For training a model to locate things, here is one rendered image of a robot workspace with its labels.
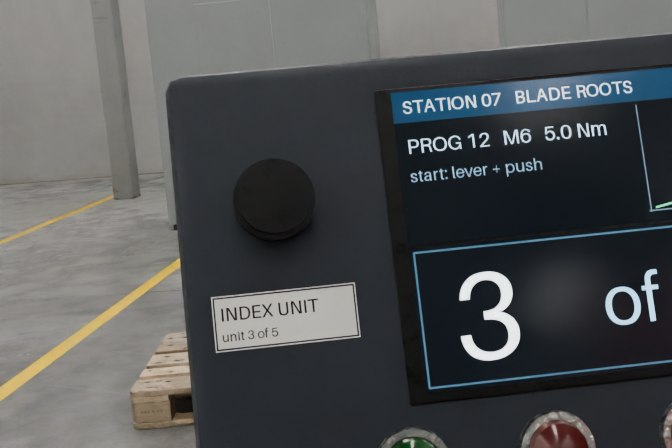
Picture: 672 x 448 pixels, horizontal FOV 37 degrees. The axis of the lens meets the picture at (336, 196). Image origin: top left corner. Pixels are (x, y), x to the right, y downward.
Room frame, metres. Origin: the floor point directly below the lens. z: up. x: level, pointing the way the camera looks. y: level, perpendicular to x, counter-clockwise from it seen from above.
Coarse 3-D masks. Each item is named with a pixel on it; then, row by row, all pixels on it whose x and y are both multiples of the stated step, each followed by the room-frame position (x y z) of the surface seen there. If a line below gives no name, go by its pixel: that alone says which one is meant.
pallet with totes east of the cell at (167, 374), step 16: (176, 336) 4.23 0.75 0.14; (160, 352) 4.02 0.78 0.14; (176, 352) 4.01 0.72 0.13; (160, 368) 3.77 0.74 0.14; (176, 368) 3.75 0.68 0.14; (144, 384) 3.58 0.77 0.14; (160, 384) 3.56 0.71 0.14; (176, 384) 3.54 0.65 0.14; (144, 400) 3.50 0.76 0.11; (160, 400) 3.50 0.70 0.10; (144, 416) 3.50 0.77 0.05; (160, 416) 3.50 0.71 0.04; (176, 416) 3.55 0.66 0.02; (192, 416) 3.53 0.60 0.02
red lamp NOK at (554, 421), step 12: (540, 420) 0.33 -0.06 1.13; (552, 420) 0.33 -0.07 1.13; (564, 420) 0.33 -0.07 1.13; (576, 420) 0.33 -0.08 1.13; (528, 432) 0.33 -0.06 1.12; (540, 432) 0.32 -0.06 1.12; (552, 432) 0.32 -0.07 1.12; (564, 432) 0.32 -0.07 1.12; (576, 432) 0.32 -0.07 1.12; (588, 432) 0.33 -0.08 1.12; (528, 444) 0.33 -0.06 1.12; (540, 444) 0.32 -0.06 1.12; (552, 444) 0.32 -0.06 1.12; (564, 444) 0.32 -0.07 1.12; (576, 444) 0.32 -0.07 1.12; (588, 444) 0.33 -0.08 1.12
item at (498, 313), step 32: (416, 256) 0.34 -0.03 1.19; (448, 256) 0.34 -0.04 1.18; (480, 256) 0.34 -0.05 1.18; (512, 256) 0.34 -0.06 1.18; (544, 256) 0.34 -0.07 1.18; (416, 288) 0.34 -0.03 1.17; (448, 288) 0.34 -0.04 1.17; (480, 288) 0.34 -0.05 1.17; (512, 288) 0.34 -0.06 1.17; (544, 288) 0.34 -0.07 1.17; (448, 320) 0.34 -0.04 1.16; (480, 320) 0.34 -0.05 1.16; (512, 320) 0.34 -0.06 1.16; (544, 320) 0.34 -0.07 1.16; (448, 352) 0.33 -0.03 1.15; (480, 352) 0.33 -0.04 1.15; (512, 352) 0.34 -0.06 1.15; (544, 352) 0.34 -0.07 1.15; (448, 384) 0.33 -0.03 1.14; (480, 384) 0.33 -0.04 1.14
